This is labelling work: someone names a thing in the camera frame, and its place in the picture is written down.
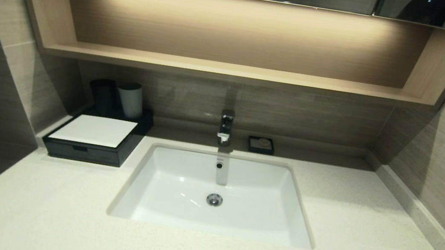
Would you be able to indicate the white ceramic sink basin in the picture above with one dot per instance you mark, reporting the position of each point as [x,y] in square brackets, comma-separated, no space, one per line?
[260,199]

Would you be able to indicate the chrome faucet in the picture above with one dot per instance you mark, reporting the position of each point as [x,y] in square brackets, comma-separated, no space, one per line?
[225,126]

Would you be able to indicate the grey white cup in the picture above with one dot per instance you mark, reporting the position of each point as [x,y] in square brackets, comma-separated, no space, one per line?
[131,101]

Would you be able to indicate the dark metal tumbler cup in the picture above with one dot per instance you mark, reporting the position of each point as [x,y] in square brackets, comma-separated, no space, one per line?
[102,96]

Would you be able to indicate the chrome sink drain plug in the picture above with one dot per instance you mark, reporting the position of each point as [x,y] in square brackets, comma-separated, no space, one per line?
[214,199]

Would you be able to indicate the black storage box housing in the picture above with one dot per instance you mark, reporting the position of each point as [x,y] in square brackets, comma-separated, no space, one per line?
[143,125]

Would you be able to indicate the wooden wall shelf niche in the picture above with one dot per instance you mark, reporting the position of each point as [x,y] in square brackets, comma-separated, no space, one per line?
[234,32]

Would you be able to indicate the beige soap bar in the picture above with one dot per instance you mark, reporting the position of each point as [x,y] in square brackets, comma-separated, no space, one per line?
[263,142]

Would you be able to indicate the black soap dish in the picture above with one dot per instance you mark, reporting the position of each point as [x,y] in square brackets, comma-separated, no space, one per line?
[252,147]

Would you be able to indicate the black box drawer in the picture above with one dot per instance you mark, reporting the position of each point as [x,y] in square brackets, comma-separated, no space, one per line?
[85,153]

